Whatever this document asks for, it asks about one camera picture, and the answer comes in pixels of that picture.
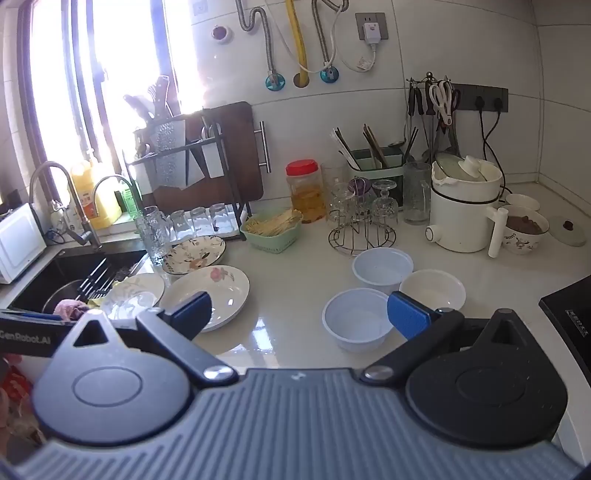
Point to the small metal faucet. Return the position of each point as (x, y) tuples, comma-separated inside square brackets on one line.
[(115, 179)]

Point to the textured glass pitcher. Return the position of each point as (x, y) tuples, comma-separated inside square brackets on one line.
[(153, 235)]

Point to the purple cup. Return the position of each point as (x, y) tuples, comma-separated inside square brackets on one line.
[(359, 187)]

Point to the tall clear glass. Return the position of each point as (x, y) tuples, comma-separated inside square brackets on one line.
[(333, 177)]

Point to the white plate with pink flower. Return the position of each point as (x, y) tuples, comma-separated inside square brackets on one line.
[(217, 286)]

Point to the tall metal faucet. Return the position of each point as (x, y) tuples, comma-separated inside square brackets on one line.
[(69, 184)]

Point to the white box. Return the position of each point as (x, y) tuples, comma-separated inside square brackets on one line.
[(18, 247)]

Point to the clear glass mug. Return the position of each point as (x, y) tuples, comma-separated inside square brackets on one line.
[(417, 194)]

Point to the translucent plastic bowl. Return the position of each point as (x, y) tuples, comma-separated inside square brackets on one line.
[(382, 270), (358, 321)]

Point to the white ceramic bowl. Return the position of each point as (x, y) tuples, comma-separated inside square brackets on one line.
[(434, 288)]

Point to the green bottle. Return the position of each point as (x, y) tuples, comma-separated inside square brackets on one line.
[(129, 201)]

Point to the yellow oil bottle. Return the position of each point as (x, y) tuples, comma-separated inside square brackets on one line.
[(90, 189)]

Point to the white plate with grey pattern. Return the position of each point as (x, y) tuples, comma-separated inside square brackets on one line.
[(134, 293)]

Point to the wooden cutting board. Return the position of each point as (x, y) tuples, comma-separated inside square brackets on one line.
[(238, 138)]

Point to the upturned stemmed glass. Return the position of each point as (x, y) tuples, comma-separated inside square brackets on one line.
[(384, 198)]

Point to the grey wall socket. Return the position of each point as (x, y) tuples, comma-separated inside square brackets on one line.
[(371, 18)]

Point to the green utensil holder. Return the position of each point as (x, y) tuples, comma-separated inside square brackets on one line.
[(374, 159)]

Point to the black power strip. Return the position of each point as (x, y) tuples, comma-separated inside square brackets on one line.
[(489, 94)]

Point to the green plastic basket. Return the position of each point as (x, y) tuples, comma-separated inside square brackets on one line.
[(272, 242)]

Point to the black dish rack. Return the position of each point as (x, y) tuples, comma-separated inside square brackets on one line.
[(231, 194)]

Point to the wooden chopsticks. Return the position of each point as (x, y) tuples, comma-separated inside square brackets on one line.
[(375, 146)]

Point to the smooth steel cleaver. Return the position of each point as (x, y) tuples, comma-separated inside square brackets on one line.
[(210, 157)]

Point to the small white bowl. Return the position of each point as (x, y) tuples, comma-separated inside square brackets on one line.
[(522, 201)]

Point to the yellow gas pipe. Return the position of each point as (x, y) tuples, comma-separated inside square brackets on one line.
[(299, 37)]

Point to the white lid with knob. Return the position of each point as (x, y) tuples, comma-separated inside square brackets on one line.
[(567, 230)]

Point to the white electric cooker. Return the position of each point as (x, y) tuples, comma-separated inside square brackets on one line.
[(461, 217)]

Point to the black kitchen sink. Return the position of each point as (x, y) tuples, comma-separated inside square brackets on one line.
[(55, 272)]

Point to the white plug adaptor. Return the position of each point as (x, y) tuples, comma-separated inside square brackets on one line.
[(371, 32)]

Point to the textured steel cleaver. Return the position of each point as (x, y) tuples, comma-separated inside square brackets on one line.
[(168, 152)]

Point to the dried noodles bundle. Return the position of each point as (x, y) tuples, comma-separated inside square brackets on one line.
[(272, 222)]

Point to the floral plate with dark rim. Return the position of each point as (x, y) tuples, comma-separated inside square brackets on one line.
[(194, 253)]

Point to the pink cloth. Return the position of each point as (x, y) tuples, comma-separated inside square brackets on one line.
[(69, 309)]

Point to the black induction cooktop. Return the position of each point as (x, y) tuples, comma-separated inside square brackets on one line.
[(570, 318)]

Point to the white kitchen scissors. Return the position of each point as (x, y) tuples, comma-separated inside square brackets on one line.
[(442, 99)]

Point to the upturned clear glass cup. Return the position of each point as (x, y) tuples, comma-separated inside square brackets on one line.
[(341, 201)]

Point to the patterned ceramic bowl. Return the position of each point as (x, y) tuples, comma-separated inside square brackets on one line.
[(524, 237)]

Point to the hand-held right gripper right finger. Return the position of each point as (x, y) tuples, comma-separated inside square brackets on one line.
[(406, 314)]

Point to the red lid plastic jar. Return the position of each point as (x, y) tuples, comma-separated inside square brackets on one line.
[(304, 194)]

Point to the upturned small glass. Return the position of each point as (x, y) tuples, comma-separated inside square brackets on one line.
[(199, 220), (180, 226), (220, 218)]

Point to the hanging utensil rack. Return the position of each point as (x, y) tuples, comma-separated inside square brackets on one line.
[(422, 106)]

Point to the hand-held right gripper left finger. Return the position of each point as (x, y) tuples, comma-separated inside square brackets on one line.
[(194, 310)]

